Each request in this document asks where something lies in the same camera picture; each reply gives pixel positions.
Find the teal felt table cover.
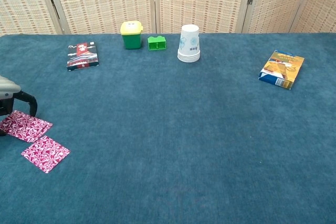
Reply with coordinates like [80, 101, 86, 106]
[0, 33, 336, 224]

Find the white paper cup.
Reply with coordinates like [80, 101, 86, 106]
[177, 24, 201, 63]

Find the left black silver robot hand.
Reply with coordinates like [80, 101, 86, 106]
[0, 75, 38, 137]

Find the green toy building block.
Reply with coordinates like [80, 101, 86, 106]
[147, 35, 168, 51]

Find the green mini bin yellow lid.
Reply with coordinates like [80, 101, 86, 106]
[120, 20, 144, 50]

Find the red patterned cloth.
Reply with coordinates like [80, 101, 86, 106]
[20, 135, 71, 174]

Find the yellow orange snack box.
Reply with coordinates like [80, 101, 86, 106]
[258, 49, 305, 90]

